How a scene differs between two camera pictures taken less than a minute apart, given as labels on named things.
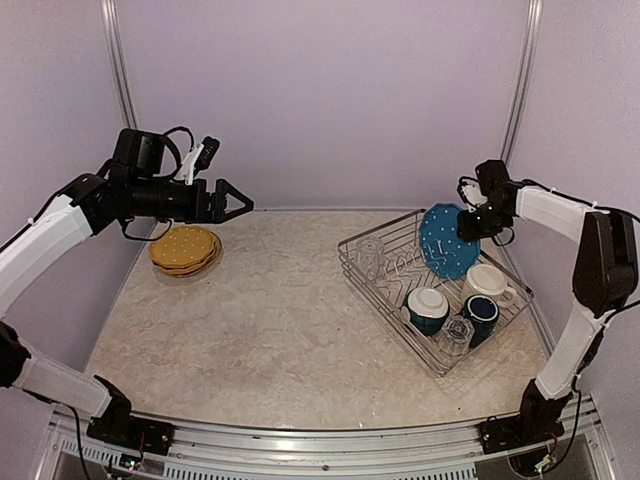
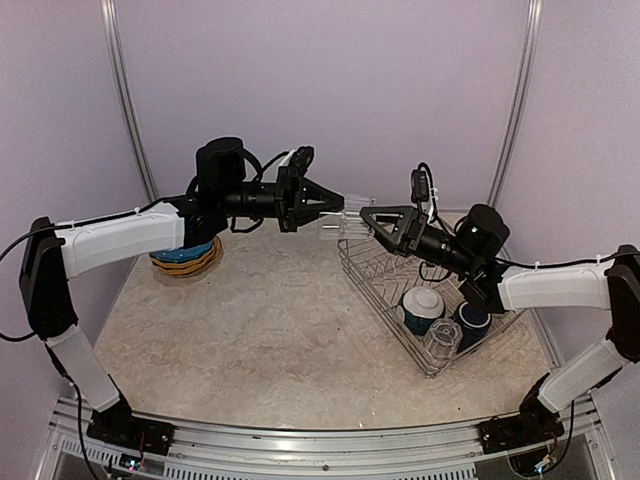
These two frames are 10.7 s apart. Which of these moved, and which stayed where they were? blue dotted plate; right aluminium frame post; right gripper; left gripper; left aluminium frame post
Moved: blue dotted plate; left gripper; right gripper
Stayed: left aluminium frame post; right aluminium frame post
